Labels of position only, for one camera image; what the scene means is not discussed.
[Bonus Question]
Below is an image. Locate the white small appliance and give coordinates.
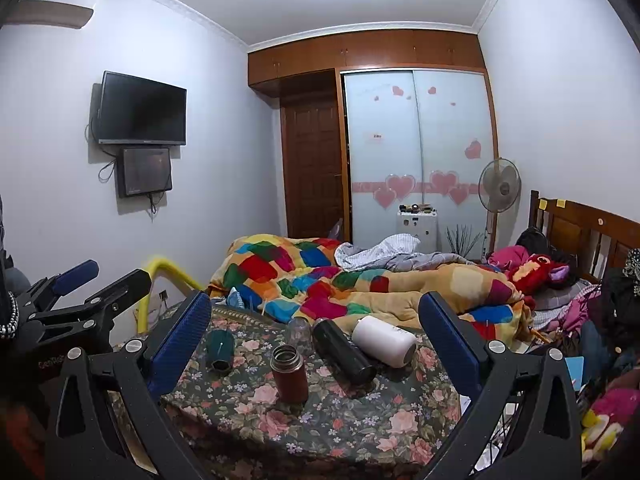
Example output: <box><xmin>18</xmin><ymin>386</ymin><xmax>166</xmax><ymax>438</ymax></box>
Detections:
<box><xmin>397</xmin><ymin>209</ymin><xmax>439</xmax><ymax>254</ymax></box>

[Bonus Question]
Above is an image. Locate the striped grey bed sheet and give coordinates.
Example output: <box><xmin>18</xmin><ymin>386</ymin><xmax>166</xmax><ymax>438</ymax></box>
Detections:
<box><xmin>334</xmin><ymin>234</ymin><xmax>482</xmax><ymax>274</ymax></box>

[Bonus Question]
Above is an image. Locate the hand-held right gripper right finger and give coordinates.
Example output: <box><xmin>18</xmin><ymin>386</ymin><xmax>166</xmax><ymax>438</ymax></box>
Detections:
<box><xmin>417</xmin><ymin>291</ymin><xmax>584</xmax><ymax>480</ymax></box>

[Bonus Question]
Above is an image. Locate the clear glass cup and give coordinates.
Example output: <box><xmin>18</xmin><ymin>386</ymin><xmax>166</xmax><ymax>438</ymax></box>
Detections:
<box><xmin>286</xmin><ymin>317</ymin><xmax>314</xmax><ymax>359</ymax></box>

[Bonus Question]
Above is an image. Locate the black thermos cup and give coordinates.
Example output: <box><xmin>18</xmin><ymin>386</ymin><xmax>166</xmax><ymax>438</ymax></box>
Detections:
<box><xmin>312</xmin><ymin>318</ymin><xmax>378</xmax><ymax>385</ymax></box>

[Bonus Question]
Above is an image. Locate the colourful patchwork quilt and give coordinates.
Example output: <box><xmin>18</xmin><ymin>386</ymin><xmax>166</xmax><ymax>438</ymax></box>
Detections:
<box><xmin>209</xmin><ymin>234</ymin><xmax>537</xmax><ymax>342</ymax></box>

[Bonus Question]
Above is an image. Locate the red plush toy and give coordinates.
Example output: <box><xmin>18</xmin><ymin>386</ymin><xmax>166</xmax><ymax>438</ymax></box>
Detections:
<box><xmin>507</xmin><ymin>253</ymin><xmax>582</xmax><ymax>297</ymax></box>

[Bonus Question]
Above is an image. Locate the wall air conditioner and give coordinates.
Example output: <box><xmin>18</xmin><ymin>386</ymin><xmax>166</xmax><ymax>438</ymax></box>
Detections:
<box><xmin>4</xmin><ymin>0</ymin><xmax>95</xmax><ymax>29</ymax></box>

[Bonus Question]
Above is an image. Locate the black television cable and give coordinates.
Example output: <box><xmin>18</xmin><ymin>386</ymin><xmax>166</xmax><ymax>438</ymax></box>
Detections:
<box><xmin>85</xmin><ymin>115</ymin><xmax>121</xmax><ymax>185</ymax></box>

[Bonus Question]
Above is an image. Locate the black wall television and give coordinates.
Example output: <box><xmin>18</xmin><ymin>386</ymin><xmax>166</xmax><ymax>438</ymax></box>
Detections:
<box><xmin>96</xmin><ymin>71</ymin><xmax>188</xmax><ymax>147</ymax></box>

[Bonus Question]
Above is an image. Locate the blue plastic bag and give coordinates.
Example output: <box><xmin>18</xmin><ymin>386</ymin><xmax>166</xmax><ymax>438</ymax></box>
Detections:
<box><xmin>226</xmin><ymin>287</ymin><xmax>267</xmax><ymax>312</ymax></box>

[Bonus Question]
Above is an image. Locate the yellow tube rail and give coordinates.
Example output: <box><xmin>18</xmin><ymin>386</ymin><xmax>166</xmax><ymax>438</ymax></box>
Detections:
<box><xmin>134</xmin><ymin>256</ymin><xmax>204</xmax><ymax>334</ymax></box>

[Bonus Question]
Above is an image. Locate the dark clothing pile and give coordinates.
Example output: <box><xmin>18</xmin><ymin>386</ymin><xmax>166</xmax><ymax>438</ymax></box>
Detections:
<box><xmin>598</xmin><ymin>249</ymin><xmax>640</xmax><ymax>356</ymax></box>

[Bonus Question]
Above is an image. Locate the brown wooden door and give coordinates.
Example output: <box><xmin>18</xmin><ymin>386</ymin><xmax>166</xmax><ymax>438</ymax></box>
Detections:
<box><xmin>280</xmin><ymin>96</ymin><xmax>350</xmax><ymax>242</ymax></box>

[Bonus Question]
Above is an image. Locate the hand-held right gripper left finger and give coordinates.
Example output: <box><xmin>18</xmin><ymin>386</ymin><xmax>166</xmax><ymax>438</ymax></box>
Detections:
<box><xmin>45</xmin><ymin>290</ymin><xmax>216</xmax><ymax>480</ymax></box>

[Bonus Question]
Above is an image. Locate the wooden bed headboard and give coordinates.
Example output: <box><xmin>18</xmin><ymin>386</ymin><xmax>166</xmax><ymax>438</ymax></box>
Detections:
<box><xmin>529</xmin><ymin>190</ymin><xmax>640</xmax><ymax>287</ymax></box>

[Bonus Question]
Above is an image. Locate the dried twig bundle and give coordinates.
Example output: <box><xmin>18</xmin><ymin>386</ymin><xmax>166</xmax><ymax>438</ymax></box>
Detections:
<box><xmin>446</xmin><ymin>224</ymin><xmax>487</xmax><ymax>262</ymax></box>

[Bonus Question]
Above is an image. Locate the standing electric fan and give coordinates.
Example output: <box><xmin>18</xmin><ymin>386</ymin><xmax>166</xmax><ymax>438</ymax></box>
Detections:
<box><xmin>478</xmin><ymin>158</ymin><xmax>523</xmax><ymax>257</ymax></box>

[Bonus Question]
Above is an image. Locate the black bag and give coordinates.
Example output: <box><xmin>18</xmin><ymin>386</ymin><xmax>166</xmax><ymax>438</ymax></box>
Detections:
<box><xmin>515</xmin><ymin>227</ymin><xmax>567</xmax><ymax>262</ymax></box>

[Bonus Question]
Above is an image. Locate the brown thermos cup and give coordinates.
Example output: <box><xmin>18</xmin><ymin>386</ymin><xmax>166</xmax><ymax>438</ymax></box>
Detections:
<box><xmin>270</xmin><ymin>344</ymin><xmax>310</xmax><ymax>405</ymax></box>

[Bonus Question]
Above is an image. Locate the pink cloth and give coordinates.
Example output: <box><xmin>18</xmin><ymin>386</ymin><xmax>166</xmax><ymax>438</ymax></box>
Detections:
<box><xmin>487</xmin><ymin>246</ymin><xmax>531</xmax><ymax>270</ymax></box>

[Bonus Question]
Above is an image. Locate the wooden wardrobe with sliding doors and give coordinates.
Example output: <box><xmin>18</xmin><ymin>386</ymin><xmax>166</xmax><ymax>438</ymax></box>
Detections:
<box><xmin>247</xmin><ymin>28</ymin><xmax>501</xmax><ymax>260</ymax></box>

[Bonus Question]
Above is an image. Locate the yellow and pink plush toy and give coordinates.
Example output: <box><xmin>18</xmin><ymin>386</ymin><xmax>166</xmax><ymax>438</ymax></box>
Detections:
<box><xmin>580</xmin><ymin>384</ymin><xmax>640</xmax><ymax>462</ymax></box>

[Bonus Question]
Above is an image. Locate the small black wall monitor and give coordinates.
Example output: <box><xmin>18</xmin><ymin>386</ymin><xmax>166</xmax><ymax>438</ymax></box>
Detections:
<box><xmin>117</xmin><ymin>146</ymin><xmax>174</xmax><ymax>199</ymax></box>

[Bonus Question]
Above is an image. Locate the dark green cup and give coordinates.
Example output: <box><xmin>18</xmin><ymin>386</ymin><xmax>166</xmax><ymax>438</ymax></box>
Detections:
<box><xmin>205</xmin><ymin>329</ymin><xmax>236</xmax><ymax>375</ymax></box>

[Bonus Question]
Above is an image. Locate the floral tablecloth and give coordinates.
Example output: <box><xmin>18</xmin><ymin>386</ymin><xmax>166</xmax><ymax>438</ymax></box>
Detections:
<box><xmin>107</xmin><ymin>302</ymin><xmax>463</xmax><ymax>480</ymax></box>

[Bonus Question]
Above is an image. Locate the white cup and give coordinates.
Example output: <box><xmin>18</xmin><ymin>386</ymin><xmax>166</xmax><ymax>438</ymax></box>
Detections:
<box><xmin>351</xmin><ymin>315</ymin><xmax>418</xmax><ymax>368</ymax></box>

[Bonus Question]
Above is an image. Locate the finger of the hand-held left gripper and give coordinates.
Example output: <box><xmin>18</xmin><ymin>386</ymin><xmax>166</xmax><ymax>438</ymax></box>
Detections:
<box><xmin>25</xmin><ymin>268</ymin><xmax>153</xmax><ymax>343</ymax></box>
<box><xmin>14</xmin><ymin>259</ymin><xmax>101</xmax><ymax>313</ymax></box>

